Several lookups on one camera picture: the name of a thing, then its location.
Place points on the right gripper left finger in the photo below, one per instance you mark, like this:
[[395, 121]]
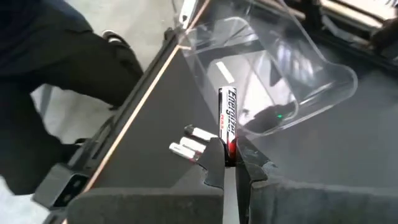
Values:
[[149, 207]]

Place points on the clear plastic bin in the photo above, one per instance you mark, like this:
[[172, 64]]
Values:
[[311, 77]]

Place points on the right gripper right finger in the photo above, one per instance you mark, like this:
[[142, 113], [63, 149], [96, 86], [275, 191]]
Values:
[[311, 205]]

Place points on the person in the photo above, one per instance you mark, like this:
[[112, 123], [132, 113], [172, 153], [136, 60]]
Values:
[[46, 93]]

